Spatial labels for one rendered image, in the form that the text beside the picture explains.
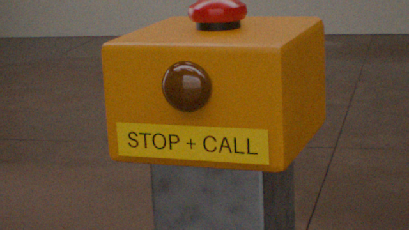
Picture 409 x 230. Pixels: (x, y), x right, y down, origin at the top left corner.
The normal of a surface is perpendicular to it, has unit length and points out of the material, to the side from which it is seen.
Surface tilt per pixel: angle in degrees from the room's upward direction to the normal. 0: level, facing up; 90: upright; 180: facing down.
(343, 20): 90
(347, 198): 0
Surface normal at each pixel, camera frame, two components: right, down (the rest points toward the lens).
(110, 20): -0.25, 0.25
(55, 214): -0.05, -0.97
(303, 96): 0.94, 0.04
